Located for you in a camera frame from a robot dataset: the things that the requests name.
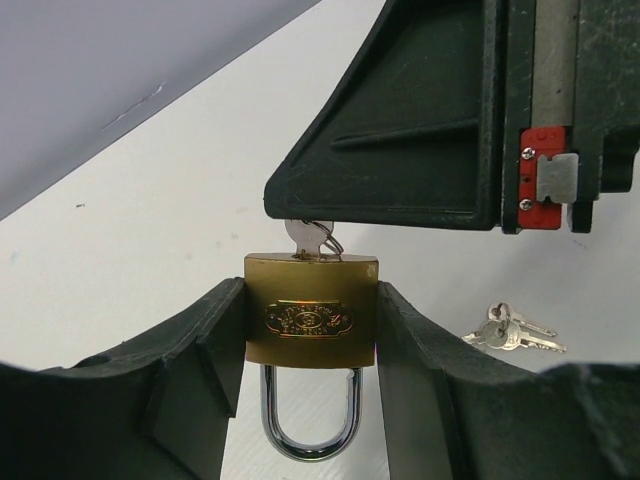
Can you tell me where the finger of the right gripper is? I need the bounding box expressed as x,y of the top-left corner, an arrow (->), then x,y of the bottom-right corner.
264,1 -> 501,231

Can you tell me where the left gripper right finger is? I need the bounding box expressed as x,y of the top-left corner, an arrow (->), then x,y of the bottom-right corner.
377,282 -> 639,479

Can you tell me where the small brass padlock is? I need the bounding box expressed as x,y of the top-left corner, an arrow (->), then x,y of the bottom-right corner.
244,253 -> 379,463

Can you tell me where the small single silver key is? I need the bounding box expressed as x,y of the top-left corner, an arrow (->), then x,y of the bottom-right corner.
284,220 -> 344,261

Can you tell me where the silver key bunch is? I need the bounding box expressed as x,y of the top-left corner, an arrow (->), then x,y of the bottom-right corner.
460,302 -> 567,354

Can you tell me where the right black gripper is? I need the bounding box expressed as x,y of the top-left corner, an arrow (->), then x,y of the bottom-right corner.
500,1 -> 639,234

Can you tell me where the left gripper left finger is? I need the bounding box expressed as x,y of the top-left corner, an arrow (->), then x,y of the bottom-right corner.
1,278 -> 245,479

